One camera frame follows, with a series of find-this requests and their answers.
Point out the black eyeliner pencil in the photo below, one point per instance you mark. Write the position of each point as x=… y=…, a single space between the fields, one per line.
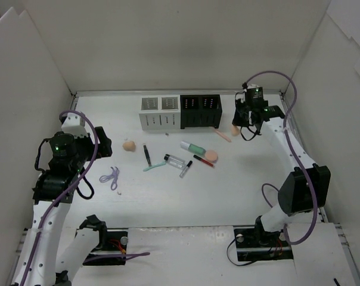
x=147 y=155

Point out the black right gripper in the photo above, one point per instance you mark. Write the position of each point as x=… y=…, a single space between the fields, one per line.
x=239 y=113

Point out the white slotted organizer box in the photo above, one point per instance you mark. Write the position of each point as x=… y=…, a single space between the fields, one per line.
x=160 y=112

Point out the red lip gloss tube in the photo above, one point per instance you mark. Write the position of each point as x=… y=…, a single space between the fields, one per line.
x=203 y=160

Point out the green white tube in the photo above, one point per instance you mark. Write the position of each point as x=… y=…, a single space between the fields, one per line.
x=199 y=151

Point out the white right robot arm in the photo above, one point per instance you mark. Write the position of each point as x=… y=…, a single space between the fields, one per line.
x=305 y=188

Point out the black slotted organizer box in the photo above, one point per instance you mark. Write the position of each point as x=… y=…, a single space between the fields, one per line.
x=200 y=111

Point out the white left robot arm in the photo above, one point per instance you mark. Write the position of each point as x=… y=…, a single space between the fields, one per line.
x=74 y=150

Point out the teal eyebrow razor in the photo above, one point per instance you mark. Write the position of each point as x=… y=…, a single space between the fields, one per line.
x=163 y=163

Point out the beige beauty sponge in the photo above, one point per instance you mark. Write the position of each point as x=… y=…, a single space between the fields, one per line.
x=235 y=130
x=129 y=146

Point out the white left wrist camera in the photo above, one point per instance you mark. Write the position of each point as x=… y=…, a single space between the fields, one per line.
x=74 y=125

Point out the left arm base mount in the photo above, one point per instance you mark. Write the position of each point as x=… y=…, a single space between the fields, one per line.
x=115 y=243

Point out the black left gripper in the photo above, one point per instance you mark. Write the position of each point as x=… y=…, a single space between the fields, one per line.
x=102 y=141

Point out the clear bottle black cap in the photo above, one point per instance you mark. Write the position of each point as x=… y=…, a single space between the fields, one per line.
x=174 y=161

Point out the pink makeup applicator stick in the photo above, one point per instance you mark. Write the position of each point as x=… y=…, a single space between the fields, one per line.
x=222 y=135

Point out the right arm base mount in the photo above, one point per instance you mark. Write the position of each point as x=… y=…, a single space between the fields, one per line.
x=246 y=249

